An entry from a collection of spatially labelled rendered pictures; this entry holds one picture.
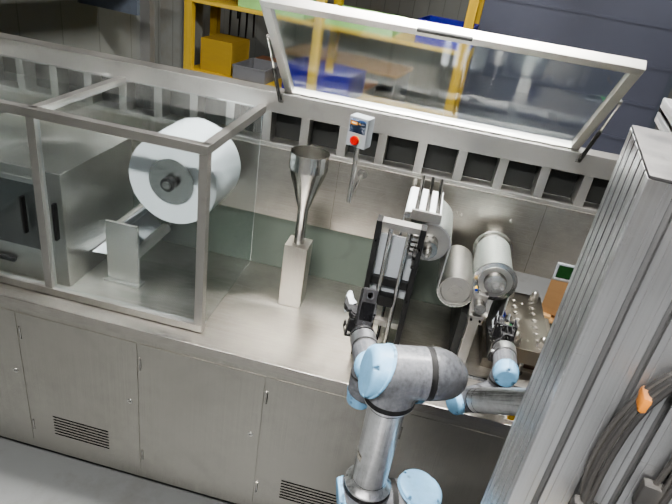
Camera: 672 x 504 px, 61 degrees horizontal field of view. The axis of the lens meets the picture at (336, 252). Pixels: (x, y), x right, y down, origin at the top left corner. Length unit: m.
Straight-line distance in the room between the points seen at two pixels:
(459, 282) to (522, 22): 6.28
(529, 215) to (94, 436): 1.96
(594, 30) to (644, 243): 7.40
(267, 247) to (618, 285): 1.92
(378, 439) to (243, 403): 0.95
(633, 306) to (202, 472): 2.06
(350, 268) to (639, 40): 6.20
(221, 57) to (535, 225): 4.06
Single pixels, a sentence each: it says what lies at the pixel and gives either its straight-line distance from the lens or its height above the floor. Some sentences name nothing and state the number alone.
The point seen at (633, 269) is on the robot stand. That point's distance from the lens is 0.74.
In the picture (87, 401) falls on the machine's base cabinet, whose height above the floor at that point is 0.46.
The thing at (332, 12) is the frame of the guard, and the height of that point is 2.01.
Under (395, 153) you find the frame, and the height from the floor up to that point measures 1.49.
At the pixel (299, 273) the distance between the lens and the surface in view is 2.20.
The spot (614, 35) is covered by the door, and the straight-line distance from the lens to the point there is 8.09.
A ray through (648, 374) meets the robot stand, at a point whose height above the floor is 1.79.
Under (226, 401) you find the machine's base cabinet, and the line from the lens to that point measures 2.23.
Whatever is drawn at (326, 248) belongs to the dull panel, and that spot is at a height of 1.05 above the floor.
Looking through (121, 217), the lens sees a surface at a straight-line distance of 2.04.
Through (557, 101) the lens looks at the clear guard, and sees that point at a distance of 2.01.
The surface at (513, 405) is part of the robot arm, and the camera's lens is 1.66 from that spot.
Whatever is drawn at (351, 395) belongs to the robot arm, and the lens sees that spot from 1.63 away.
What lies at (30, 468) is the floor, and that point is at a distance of 2.98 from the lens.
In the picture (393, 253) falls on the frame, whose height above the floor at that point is 1.32.
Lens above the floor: 2.20
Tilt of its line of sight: 29 degrees down
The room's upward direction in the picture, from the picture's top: 9 degrees clockwise
